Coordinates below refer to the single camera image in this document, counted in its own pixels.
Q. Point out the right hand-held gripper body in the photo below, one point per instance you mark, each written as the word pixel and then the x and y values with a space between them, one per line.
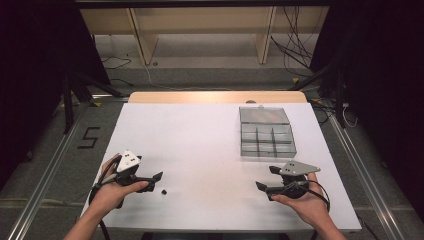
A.
pixel 295 168

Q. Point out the clear plastic compartment box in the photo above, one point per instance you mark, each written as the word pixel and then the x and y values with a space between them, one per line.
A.
pixel 266 140

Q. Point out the person's right hand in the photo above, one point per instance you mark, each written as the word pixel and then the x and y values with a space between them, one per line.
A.
pixel 310 206

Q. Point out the yellow tape piece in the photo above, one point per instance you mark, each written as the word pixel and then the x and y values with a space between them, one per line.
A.
pixel 295 80
pixel 96 104

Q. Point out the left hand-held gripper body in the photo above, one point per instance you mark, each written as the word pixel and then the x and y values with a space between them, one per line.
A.
pixel 128 161

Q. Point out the person's left hand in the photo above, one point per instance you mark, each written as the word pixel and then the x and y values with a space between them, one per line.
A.
pixel 108 196

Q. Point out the black metal stand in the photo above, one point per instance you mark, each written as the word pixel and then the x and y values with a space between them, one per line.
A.
pixel 336 83
pixel 76 90

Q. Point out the black curtain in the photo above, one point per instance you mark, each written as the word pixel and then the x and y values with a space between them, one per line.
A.
pixel 33 66
pixel 383 83

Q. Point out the metal floor rail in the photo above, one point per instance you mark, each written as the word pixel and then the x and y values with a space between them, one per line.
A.
pixel 366 176
pixel 43 190

